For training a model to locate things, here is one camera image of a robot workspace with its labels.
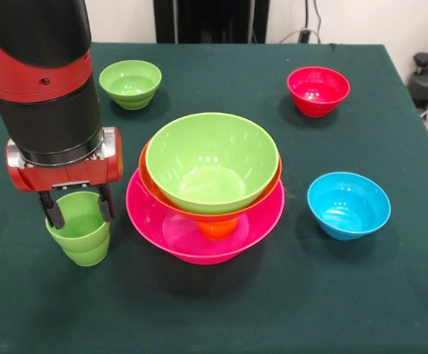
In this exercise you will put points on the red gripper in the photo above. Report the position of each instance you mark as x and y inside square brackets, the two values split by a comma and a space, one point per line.
[70, 175]

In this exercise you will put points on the green cup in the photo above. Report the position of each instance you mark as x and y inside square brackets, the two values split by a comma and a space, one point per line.
[81, 239]

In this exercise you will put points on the large pink bowl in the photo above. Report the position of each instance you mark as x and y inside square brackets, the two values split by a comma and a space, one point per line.
[144, 217]

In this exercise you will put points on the large orange bowl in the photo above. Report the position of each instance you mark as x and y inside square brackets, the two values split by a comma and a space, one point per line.
[151, 184]

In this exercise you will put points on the large green bowl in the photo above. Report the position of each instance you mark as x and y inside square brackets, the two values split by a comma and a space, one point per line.
[210, 162]

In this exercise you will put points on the orange cup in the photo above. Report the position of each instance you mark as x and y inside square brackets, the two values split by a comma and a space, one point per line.
[217, 230]

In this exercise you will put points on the small red bowl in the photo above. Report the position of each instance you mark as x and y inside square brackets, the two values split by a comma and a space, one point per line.
[317, 90]

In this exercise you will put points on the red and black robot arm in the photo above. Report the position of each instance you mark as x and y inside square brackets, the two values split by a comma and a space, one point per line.
[40, 81]

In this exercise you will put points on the small green bowl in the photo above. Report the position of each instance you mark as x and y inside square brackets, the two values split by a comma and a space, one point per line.
[130, 83]

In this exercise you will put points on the dark green tablecloth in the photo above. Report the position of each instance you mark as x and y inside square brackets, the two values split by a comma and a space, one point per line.
[214, 302]

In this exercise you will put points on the small blue bowl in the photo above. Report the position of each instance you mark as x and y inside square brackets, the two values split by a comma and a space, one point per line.
[347, 210]

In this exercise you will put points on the black power plug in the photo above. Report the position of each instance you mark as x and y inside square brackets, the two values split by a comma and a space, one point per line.
[304, 36]

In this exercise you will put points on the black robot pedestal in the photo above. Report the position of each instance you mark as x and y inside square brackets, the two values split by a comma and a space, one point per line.
[214, 18]

